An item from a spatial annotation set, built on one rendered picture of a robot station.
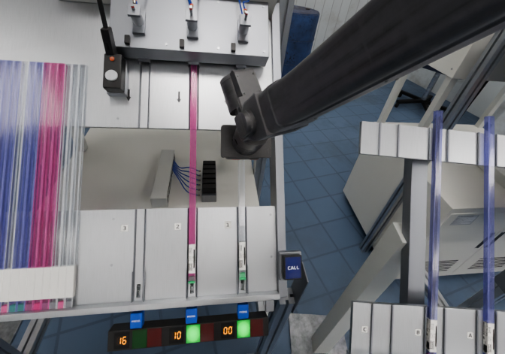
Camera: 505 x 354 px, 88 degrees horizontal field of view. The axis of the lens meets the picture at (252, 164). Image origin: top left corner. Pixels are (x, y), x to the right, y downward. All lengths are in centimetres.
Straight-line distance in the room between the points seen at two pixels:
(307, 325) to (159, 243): 96
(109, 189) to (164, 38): 58
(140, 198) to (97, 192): 15
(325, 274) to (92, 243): 121
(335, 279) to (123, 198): 113
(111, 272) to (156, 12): 56
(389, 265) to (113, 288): 65
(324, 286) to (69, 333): 117
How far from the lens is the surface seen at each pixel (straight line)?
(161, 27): 67
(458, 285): 196
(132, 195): 99
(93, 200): 102
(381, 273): 83
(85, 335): 148
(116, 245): 65
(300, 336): 141
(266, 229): 63
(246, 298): 63
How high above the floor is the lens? 131
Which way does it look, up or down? 39 degrees down
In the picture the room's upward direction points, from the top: 8 degrees clockwise
